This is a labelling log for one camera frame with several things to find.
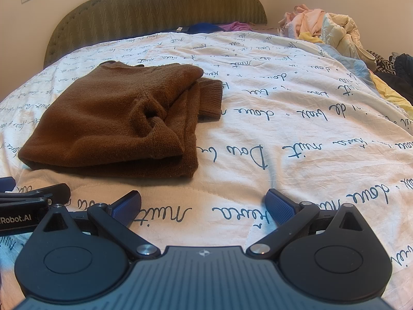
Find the green padded headboard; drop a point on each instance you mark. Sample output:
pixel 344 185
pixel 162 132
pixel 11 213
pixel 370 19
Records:
pixel 161 3

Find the yellow cloth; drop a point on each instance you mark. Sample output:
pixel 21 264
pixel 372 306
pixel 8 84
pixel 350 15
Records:
pixel 392 92

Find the pink clothes pile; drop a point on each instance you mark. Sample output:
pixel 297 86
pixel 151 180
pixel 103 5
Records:
pixel 303 16

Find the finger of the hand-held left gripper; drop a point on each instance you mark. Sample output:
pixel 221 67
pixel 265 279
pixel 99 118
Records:
pixel 48 193
pixel 7 184

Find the brown knit sweater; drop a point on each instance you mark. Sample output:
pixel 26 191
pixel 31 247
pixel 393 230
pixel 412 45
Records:
pixel 113 119

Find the light blue cloth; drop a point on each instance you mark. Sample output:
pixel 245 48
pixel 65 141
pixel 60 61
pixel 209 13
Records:
pixel 358 67

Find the white script-printed blanket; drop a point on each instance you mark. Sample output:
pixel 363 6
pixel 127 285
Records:
pixel 290 119

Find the black and white patterned cloth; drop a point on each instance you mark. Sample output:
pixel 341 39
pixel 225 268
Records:
pixel 384 63

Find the dark clothing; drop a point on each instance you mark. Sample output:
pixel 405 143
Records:
pixel 403 71

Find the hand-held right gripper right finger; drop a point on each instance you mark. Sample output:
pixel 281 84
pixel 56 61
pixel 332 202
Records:
pixel 280 207

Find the purple cloth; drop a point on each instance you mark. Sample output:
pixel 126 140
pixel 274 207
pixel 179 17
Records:
pixel 237 26

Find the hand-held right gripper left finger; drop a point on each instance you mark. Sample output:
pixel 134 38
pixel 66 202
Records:
pixel 125 206

